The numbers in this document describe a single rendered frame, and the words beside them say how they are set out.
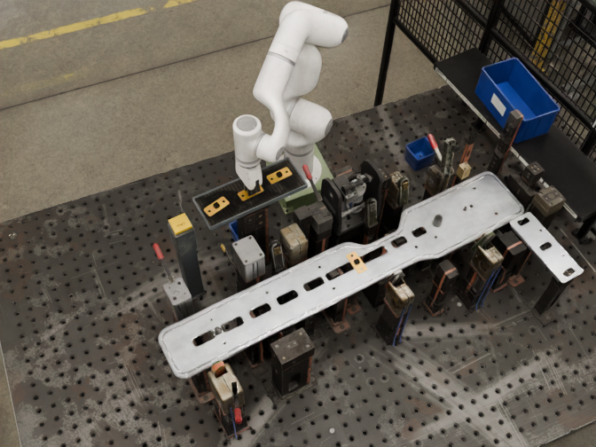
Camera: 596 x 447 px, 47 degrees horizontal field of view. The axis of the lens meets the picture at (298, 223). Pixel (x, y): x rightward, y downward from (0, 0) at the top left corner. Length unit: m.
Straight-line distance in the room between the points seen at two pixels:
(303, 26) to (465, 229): 0.94
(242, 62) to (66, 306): 2.24
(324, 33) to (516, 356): 1.35
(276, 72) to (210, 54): 2.44
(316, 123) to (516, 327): 1.07
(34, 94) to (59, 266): 1.85
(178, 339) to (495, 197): 1.25
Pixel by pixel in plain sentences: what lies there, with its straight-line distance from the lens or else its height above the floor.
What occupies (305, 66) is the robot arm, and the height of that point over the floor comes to 1.43.
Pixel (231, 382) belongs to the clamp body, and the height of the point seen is 1.06.
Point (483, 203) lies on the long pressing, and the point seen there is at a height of 1.00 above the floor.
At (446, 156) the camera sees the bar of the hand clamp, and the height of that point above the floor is 1.16.
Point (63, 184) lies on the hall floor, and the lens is 3.98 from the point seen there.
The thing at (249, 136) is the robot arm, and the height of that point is 1.49.
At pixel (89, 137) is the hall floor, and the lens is 4.16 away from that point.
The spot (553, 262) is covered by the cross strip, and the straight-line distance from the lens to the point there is 2.54.
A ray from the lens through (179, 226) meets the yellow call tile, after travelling 2.27.
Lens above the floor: 3.04
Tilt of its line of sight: 56 degrees down
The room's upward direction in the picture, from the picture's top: 2 degrees clockwise
